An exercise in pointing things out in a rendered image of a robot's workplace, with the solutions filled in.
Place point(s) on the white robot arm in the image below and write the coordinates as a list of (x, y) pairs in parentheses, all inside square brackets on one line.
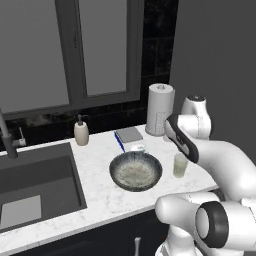
[(230, 166)]

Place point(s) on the clear ice cube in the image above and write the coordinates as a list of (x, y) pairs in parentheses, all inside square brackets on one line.
[(138, 147)]

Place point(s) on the grey patterned ice bowl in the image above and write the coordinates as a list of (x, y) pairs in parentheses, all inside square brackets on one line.
[(135, 170)]

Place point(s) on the glass of lemonade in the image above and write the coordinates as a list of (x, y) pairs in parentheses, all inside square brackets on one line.
[(180, 166)]

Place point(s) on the grey fridge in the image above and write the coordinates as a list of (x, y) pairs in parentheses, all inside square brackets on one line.
[(220, 53)]

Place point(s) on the grey square sponge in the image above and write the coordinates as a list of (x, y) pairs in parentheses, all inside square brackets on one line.
[(129, 134)]

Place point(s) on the blue dish brush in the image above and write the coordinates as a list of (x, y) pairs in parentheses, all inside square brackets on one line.
[(119, 141)]

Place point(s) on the white paper towel roll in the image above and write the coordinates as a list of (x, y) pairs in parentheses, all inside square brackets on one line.
[(159, 110)]

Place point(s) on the beige soap dispenser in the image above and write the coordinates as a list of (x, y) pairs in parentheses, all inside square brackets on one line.
[(81, 133)]

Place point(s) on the grey framed window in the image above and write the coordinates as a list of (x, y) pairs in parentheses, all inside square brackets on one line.
[(73, 53)]

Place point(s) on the small grey sink lever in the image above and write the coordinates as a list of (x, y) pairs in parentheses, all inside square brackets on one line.
[(22, 138)]

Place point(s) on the dark grey sink basin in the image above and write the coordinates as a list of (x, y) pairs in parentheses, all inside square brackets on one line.
[(36, 186)]

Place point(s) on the dark cupboard front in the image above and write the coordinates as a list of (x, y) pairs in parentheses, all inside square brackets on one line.
[(106, 236)]

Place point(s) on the dark grey tap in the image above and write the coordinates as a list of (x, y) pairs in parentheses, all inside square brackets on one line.
[(8, 143)]

